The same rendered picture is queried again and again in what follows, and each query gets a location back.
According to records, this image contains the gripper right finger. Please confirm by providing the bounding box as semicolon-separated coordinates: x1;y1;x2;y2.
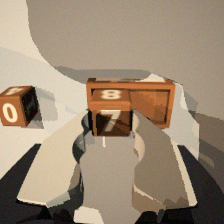
130;109;224;224

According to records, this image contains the orange wooden tray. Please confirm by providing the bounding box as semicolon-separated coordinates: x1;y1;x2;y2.
86;78;176;128

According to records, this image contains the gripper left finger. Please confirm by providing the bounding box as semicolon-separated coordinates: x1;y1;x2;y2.
0;108;92;224

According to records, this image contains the orange wooden calendar cube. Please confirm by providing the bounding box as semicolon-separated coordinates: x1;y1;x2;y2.
0;86;38;127
90;88;132;137

